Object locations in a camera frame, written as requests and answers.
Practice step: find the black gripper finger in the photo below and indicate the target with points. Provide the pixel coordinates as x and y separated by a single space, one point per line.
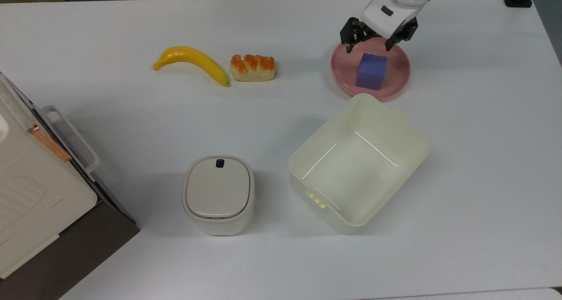
350 34
406 33

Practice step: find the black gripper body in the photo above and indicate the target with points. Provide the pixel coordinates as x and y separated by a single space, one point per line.
369 33

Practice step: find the purple cube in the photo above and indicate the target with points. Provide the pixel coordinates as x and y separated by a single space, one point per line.
371 71

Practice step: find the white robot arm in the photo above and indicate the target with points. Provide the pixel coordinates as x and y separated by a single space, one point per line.
395 5

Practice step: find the pink plate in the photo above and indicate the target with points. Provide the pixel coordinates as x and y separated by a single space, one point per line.
397 80

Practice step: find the toy bread with orange glaze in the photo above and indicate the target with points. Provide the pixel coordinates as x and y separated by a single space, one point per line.
252 68

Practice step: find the cream open plastic bin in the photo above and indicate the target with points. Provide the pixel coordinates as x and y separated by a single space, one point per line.
360 172

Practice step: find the yellow toy banana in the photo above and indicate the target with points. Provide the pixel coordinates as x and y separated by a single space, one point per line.
197 60

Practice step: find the small beige lidded trash can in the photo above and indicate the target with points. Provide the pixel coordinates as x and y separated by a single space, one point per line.
217 190

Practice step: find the orange tape strip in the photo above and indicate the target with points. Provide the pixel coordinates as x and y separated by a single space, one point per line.
48 144

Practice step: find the cream plastic storage box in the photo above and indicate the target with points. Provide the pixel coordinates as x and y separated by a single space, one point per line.
35 194

